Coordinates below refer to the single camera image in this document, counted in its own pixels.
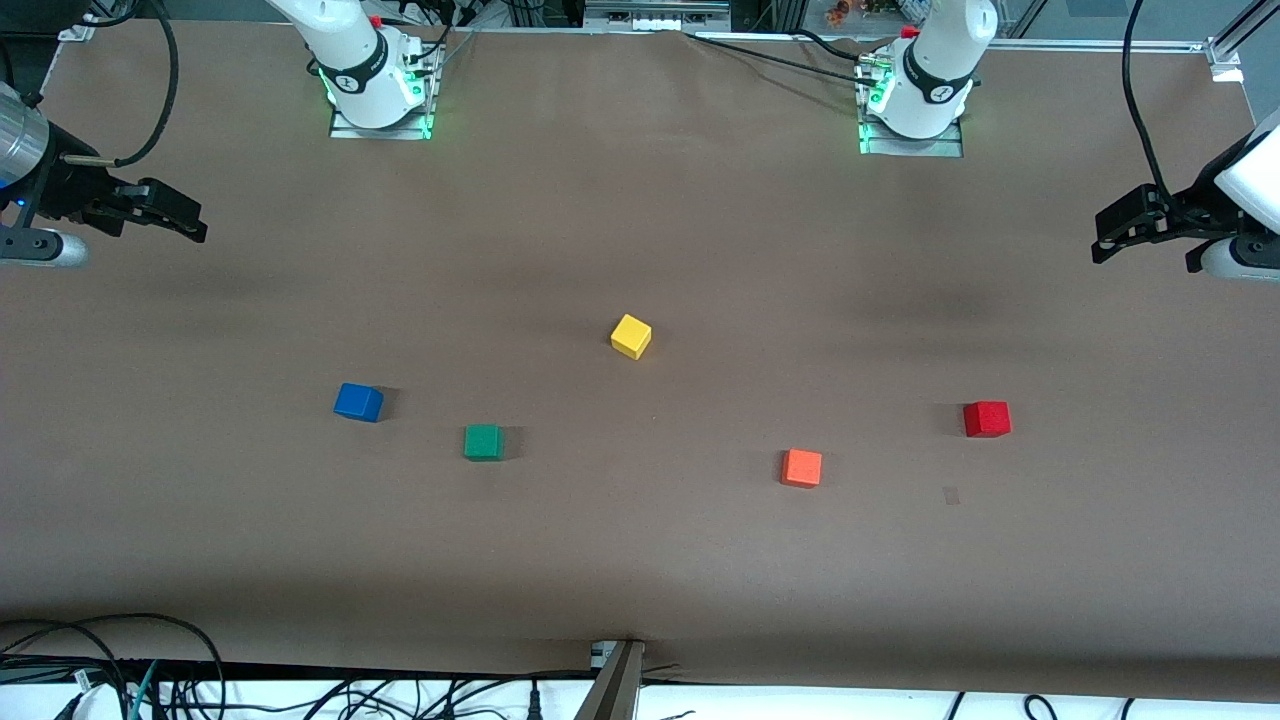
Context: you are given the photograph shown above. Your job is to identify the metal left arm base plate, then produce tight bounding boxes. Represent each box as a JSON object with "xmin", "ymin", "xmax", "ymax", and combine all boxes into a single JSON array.
[{"xmin": 857, "ymin": 55, "xmax": 966, "ymax": 158}]

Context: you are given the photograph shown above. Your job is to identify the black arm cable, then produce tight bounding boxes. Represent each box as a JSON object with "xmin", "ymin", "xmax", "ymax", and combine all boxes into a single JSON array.
[
  {"xmin": 60, "ymin": 0, "xmax": 182, "ymax": 169},
  {"xmin": 1122, "ymin": 0, "xmax": 1173, "ymax": 197}
]

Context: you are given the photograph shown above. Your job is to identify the aluminium frame profile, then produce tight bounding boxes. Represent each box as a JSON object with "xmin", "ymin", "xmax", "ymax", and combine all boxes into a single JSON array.
[{"xmin": 583, "ymin": 0, "xmax": 733, "ymax": 32}]

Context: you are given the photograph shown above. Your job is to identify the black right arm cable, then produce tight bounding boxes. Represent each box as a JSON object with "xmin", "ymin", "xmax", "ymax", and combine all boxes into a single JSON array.
[{"xmin": 60, "ymin": 0, "xmax": 182, "ymax": 169}]

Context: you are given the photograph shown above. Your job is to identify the yellow cube block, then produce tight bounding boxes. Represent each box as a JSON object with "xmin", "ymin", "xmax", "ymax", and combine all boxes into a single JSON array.
[{"xmin": 610, "ymin": 314, "xmax": 653, "ymax": 361}]

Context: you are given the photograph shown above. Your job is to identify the black looped cable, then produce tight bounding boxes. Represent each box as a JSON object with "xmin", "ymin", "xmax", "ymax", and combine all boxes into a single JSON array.
[{"xmin": 0, "ymin": 612, "xmax": 227, "ymax": 720}]

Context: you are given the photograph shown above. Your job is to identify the black edge rail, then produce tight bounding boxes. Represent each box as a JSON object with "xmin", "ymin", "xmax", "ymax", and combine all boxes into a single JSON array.
[{"xmin": 0, "ymin": 655, "xmax": 601, "ymax": 684}]

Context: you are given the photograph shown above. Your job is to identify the blue cube block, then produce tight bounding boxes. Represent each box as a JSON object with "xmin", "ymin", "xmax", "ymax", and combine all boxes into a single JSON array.
[{"xmin": 333, "ymin": 383, "xmax": 385, "ymax": 423}]

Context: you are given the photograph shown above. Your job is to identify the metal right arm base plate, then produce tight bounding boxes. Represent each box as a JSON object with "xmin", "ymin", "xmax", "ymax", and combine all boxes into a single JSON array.
[{"xmin": 328, "ymin": 45, "xmax": 442, "ymax": 141}]

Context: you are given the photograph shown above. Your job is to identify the black base power cable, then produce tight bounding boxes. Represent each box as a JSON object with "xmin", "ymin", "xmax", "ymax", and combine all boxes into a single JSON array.
[{"xmin": 685, "ymin": 30, "xmax": 886, "ymax": 87}]

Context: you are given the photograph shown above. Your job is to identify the red cube block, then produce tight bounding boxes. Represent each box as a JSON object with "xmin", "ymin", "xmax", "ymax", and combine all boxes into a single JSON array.
[{"xmin": 963, "ymin": 400, "xmax": 1012, "ymax": 439}]

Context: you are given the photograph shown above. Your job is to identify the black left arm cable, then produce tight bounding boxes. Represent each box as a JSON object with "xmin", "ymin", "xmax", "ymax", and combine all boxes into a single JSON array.
[{"xmin": 1122, "ymin": 0, "xmax": 1173, "ymax": 197}]

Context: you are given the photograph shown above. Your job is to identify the green cable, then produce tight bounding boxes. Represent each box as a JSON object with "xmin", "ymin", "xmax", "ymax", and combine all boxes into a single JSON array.
[{"xmin": 128, "ymin": 660, "xmax": 162, "ymax": 720}]

